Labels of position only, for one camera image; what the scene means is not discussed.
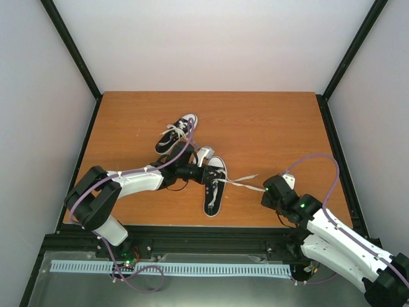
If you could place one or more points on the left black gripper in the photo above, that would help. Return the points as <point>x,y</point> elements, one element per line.
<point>200,178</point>

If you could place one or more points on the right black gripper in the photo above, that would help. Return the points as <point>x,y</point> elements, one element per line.
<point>266,201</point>

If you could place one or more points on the white lace of sneaker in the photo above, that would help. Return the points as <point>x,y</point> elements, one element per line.
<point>233,182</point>
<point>176,131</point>

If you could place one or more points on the black canvas sneaker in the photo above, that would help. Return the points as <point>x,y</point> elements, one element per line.
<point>213,164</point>
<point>166,148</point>

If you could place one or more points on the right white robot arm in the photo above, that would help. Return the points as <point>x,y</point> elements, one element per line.
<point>320,236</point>

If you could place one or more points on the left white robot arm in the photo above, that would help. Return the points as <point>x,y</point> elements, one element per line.
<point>93,198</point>

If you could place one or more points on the green lit circuit board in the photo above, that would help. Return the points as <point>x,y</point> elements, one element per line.
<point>131,256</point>

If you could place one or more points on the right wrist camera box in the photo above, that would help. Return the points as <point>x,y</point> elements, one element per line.
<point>289,179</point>

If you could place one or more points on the black aluminium frame rail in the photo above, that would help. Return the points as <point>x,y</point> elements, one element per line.
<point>275,244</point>

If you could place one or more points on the light blue slotted cable duct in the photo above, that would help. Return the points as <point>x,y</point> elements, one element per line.
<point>173,269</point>

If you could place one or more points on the left black frame post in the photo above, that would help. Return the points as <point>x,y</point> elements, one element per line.
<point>60,26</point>

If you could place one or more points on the black frame post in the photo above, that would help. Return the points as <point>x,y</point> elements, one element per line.
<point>355,45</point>
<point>60,26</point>

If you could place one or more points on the right black frame post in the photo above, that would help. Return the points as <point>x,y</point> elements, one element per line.
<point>355,45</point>

